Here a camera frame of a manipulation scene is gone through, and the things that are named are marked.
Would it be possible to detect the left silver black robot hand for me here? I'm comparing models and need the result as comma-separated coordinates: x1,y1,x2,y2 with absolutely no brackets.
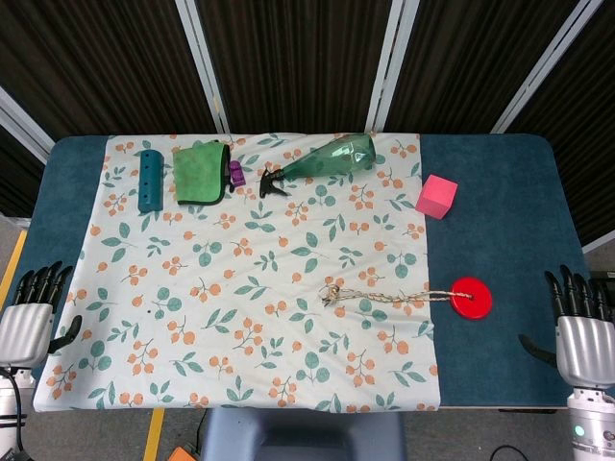
0,260,84,370

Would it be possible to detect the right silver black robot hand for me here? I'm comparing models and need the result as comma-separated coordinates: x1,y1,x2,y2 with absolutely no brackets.
517,263,615,389

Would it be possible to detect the red disc with hole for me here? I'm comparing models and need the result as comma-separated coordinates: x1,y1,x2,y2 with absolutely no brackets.
450,277,494,321

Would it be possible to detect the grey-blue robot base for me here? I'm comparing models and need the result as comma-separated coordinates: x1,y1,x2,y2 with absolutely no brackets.
199,407,407,461

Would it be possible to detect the blue fabric table cover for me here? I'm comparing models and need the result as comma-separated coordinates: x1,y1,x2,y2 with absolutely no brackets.
13,133,593,412

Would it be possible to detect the teal block with holes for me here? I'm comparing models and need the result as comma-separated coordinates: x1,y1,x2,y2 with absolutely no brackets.
136,148,165,215

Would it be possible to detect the pink cube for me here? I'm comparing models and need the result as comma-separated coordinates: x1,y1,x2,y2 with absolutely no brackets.
415,174,458,221

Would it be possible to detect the floral print white tablecloth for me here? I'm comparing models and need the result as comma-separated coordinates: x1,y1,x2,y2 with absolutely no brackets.
32,132,442,414

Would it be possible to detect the green folded microfiber cloth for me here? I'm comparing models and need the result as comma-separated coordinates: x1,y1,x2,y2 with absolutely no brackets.
172,140,233,206

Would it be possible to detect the green plastic spray bottle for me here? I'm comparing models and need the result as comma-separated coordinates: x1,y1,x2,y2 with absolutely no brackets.
258,133,378,199

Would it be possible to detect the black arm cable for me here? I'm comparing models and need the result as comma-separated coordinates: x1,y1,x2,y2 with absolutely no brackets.
0,368,26,455

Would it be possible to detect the black floor cable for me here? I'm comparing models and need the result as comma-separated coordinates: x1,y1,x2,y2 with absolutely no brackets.
489,444,574,461

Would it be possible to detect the white partition frame post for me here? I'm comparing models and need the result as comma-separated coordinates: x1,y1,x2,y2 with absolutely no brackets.
489,0,601,134
175,0,233,134
0,85,57,151
368,0,422,135

